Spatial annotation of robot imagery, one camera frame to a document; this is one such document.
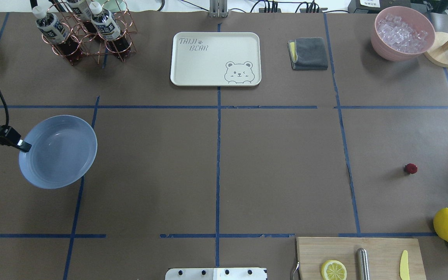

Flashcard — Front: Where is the blue plate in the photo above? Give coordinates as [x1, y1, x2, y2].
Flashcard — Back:
[18, 115, 98, 189]

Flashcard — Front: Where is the red strawberry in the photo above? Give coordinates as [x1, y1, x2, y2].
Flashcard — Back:
[404, 163, 418, 174]

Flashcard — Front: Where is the white mounting plate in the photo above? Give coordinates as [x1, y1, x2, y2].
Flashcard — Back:
[165, 267, 268, 280]

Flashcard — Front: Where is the dark drink bottle left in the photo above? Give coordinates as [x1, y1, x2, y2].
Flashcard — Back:
[32, 5, 82, 64]

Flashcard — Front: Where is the dark drink bottle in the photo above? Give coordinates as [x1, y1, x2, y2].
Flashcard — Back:
[32, 5, 82, 64]
[89, 1, 131, 60]
[66, 0, 97, 34]

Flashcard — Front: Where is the dark drink bottle right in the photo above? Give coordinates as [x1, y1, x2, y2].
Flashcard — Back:
[89, 1, 131, 60]

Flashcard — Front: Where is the dark drink bottle back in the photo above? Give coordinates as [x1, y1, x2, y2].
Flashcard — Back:
[66, 0, 97, 34]

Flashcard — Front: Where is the blue tape horizontal upper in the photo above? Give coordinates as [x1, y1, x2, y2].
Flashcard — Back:
[8, 105, 448, 110]

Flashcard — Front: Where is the cream bear tray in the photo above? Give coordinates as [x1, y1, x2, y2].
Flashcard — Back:
[170, 32, 262, 87]

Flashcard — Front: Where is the grey folded cloth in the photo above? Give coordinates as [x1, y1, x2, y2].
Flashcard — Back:
[287, 37, 328, 70]

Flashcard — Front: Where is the blue tape vertical right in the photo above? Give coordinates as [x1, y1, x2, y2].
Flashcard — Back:
[323, 14, 361, 237]

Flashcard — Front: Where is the lemon half slice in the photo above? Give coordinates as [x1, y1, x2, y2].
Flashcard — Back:
[320, 259, 347, 280]

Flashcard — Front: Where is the silver metal scoop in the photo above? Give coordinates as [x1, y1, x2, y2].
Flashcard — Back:
[356, 248, 370, 280]

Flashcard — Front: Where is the wooden cutting board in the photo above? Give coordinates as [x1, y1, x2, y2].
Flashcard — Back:
[296, 237, 427, 280]

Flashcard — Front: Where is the pink bowl of ice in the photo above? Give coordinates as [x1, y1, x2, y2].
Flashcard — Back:
[371, 6, 436, 61]

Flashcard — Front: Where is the copper wire bottle rack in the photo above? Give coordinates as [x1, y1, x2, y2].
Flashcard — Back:
[43, 0, 137, 58]

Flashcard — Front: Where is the metal post bracket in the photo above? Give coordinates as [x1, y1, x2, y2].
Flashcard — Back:
[209, 0, 229, 18]

